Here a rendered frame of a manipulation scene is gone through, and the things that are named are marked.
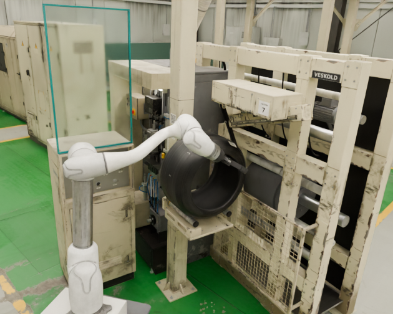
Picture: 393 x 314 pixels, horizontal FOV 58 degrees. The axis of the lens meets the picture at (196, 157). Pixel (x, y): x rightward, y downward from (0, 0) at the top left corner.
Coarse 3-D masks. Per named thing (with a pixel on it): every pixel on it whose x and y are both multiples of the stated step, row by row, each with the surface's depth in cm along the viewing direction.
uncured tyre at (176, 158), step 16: (176, 144) 230; (224, 144) 225; (176, 160) 221; (192, 160) 216; (240, 160) 236; (160, 176) 234; (176, 176) 218; (192, 176) 217; (224, 176) 265; (240, 176) 241; (176, 192) 220; (192, 192) 261; (208, 192) 265; (224, 192) 259; (192, 208) 226; (208, 208) 252; (224, 208) 242
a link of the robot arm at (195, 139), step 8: (192, 128) 178; (200, 128) 180; (184, 136) 172; (192, 136) 169; (200, 136) 170; (208, 136) 178; (192, 144) 169; (200, 144) 170; (208, 144) 173; (200, 152) 173; (208, 152) 175
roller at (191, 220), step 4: (168, 204) 259; (172, 204) 255; (176, 208) 250; (180, 212) 246; (184, 216) 242; (188, 216) 239; (188, 220) 237; (192, 220) 235; (192, 224) 233; (196, 224) 234
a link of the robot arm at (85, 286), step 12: (84, 264) 172; (72, 276) 167; (84, 276) 166; (96, 276) 169; (72, 288) 166; (84, 288) 165; (96, 288) 168; (72, 300) 167; (84, 300) 166; (96, 300) 169; (84, 312) 168
